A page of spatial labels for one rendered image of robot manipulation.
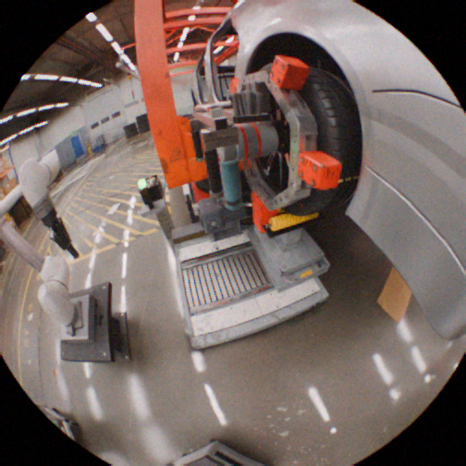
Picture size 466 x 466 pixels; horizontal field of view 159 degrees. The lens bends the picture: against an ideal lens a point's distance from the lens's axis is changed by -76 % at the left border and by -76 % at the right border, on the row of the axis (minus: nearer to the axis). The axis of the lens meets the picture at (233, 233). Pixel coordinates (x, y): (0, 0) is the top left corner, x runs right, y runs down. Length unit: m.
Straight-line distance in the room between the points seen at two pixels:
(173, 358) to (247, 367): 0.42
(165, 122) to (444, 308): 1.29
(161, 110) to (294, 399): 1.68
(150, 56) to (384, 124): 1.05
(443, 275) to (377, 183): 0.25
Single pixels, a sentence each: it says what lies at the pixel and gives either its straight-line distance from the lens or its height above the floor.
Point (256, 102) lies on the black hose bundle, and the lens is 0.49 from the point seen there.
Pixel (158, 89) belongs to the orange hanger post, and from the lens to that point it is 1.07.
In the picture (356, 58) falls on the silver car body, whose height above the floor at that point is 1.17.
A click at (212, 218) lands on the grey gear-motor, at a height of 0.36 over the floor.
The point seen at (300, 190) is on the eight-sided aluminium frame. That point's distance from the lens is 0.54.
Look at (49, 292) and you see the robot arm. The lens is 1.01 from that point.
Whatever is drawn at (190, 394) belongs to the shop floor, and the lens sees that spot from 1.10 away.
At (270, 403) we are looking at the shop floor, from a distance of 1.06.
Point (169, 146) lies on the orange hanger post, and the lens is 1.09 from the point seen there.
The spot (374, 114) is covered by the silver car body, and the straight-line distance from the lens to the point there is 0.43.
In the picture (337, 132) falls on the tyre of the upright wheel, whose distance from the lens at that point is 0.50.
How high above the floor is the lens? 1.03
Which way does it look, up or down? 44 degrees down
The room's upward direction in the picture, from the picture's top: 8 degrees counter-clockwise
